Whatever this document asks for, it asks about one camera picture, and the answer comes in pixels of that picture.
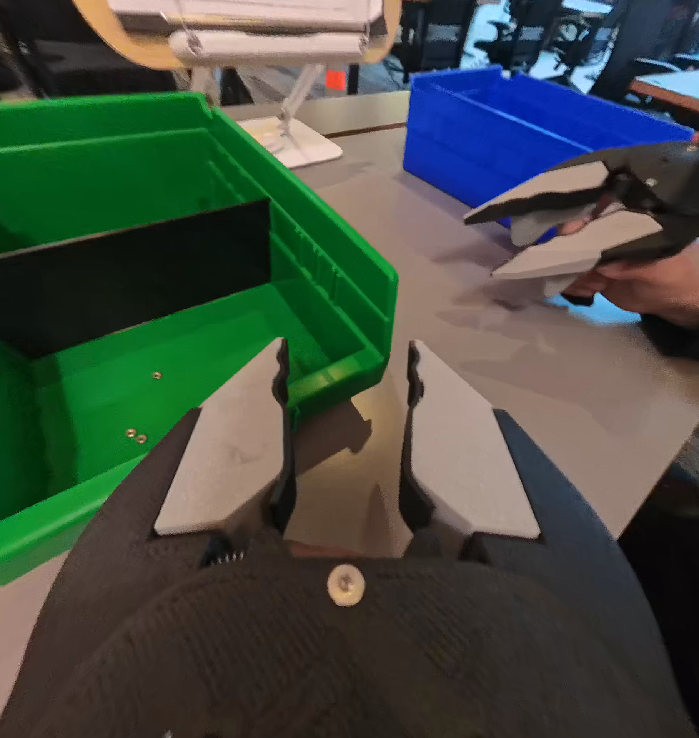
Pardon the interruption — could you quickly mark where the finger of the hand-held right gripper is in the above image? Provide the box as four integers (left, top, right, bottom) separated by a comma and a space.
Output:
491, 214, 664, 299
464, 160, 611, 248

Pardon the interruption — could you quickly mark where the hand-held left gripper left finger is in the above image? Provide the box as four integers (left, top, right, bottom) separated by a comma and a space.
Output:
153, 337, 297, 537

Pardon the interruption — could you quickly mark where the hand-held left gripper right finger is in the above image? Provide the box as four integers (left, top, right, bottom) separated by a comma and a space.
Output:
398, 339, 542, 540

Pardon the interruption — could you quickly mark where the large blue plastic bin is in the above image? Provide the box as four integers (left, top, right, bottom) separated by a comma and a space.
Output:
403, 65, 696, 243

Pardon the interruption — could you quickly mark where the green plastic bin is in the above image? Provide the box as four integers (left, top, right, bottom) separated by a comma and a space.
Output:
0, 92, 398, 586

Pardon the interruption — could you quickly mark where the person's right forearm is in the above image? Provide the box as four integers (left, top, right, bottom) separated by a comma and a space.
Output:
641, 311, 699, 361

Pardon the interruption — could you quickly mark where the grey desk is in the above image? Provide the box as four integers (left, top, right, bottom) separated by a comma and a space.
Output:
0, 92, 699, 738

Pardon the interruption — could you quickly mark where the person's right hand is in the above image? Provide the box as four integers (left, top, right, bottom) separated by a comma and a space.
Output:
568, 241, 699, 331

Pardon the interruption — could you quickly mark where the wood-edged office table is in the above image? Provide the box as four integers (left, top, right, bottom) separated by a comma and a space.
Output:
632, 69, 699, 122

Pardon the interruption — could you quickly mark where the black bin divider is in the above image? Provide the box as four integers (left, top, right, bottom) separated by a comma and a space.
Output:
0, 199, 272, 358

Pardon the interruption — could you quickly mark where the person's lap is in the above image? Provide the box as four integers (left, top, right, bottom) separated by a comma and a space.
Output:
617, 461, 699, 738

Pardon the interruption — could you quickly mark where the white and wooden document stand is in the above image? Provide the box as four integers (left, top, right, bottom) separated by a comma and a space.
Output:
73, 0, 402, 169

